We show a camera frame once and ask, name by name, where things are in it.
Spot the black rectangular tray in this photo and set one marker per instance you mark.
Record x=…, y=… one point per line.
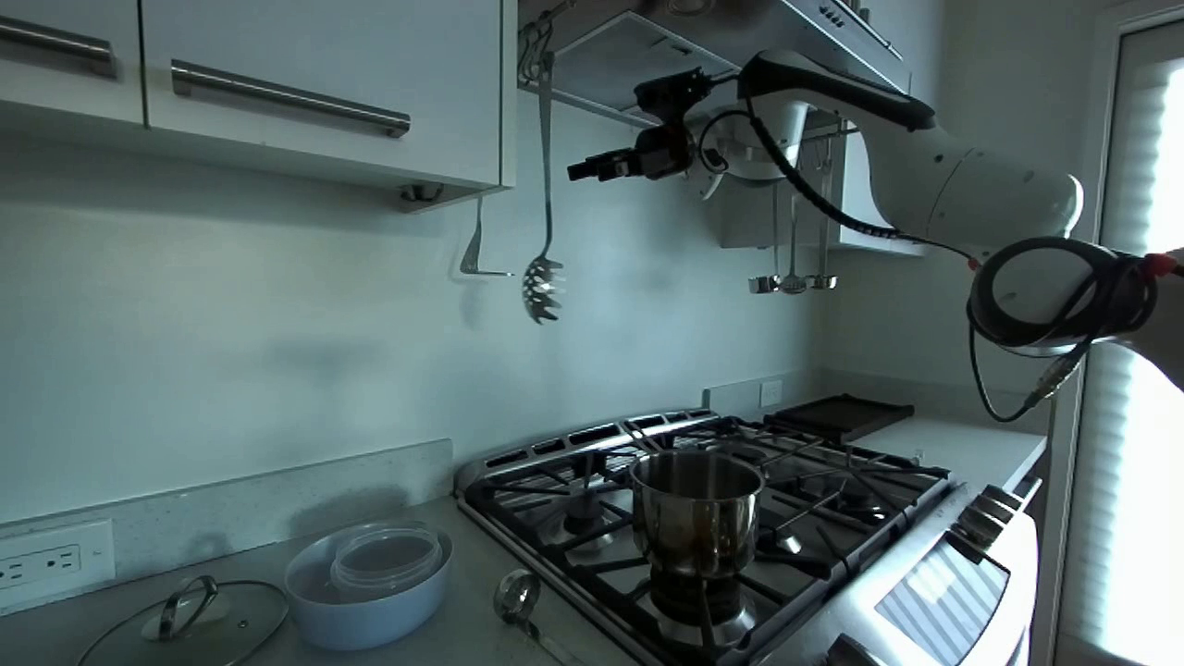
x=836, y=415

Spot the stainless gas range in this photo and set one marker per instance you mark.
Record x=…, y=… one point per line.
x=555, y=518

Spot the hanging silver utensil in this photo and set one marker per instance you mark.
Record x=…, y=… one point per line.
x=821, y=279
x=793, y=284
x=764, y=284

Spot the small round silver utensil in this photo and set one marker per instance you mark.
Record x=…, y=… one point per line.
x=518, y=597

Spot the white cabinet door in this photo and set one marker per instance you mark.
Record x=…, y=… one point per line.
x=320, y=50
x=61, y=79

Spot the white range hood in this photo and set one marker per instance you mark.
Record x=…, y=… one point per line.
x=614, y=50

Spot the white wall outlet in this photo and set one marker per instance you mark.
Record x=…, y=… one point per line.
x=745, y=396
x=56, y=566

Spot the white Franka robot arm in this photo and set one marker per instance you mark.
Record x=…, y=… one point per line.
x=963, y=188

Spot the white window blind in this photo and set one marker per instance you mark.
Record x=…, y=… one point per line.
x=1148, y=518

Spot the clear round plastic container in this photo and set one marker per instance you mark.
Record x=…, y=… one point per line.
x=383, y=558

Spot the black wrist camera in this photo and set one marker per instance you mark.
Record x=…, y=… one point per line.
x=671, y=93

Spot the white wall cabinet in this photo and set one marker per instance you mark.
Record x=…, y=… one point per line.
x=320, y=50

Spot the glass pot lid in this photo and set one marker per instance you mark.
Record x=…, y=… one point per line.
x=186, y=611

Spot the stainless steel pot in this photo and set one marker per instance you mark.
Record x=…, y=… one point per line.
x=697, y=518

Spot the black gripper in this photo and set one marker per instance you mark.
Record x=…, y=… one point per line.
x=663, y=154

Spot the silver slotted ladle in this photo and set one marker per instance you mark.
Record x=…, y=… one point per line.
x=540, y=290

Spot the pale blue bowl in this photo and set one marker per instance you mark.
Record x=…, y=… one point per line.
x=370, y=614

